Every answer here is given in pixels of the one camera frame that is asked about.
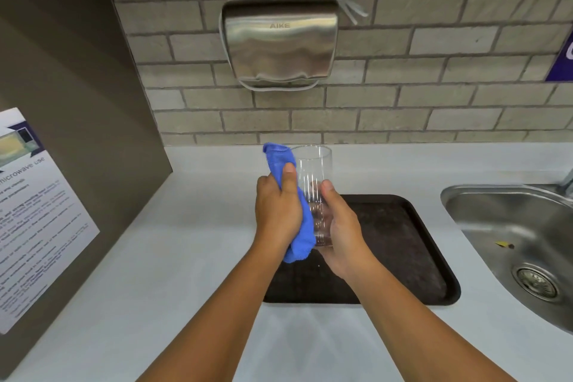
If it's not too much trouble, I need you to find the person's right hand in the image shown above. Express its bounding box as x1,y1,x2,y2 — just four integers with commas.
314,179,369,280

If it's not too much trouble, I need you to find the person's left hand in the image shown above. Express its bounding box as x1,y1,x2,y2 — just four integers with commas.
255,162,305,253

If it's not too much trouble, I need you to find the clear drinking glass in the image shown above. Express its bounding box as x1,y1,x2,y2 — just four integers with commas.
291,144,335,249

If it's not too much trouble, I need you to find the blue cleaning cloth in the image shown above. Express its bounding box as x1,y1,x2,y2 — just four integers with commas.
262,143,317,264

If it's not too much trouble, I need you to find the person's left forearm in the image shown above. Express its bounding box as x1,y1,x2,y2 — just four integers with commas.
134,234,287,382

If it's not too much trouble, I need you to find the person's right forearm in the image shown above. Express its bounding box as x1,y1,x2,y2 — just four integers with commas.
345,255,520,382

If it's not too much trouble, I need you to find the dark brown tray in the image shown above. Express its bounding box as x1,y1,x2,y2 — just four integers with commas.
262,194,462,306

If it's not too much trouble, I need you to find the stainless steel hand dryer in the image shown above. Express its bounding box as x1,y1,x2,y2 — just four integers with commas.
222,0,339,83

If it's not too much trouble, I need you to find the stainless steel sink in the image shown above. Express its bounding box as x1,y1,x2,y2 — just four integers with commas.
440,184,573,336

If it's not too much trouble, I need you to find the sink drain strainer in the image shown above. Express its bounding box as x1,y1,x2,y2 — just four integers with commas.
512,264,563,303

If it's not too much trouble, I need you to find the dark grey cabinet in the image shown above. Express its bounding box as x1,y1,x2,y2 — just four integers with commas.
0,0,173,382

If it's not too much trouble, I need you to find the white instruction sheet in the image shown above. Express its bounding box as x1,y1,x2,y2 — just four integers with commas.
0,108,101,335

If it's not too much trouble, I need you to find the purple wall sign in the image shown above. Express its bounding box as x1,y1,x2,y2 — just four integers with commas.
545,31,573,82

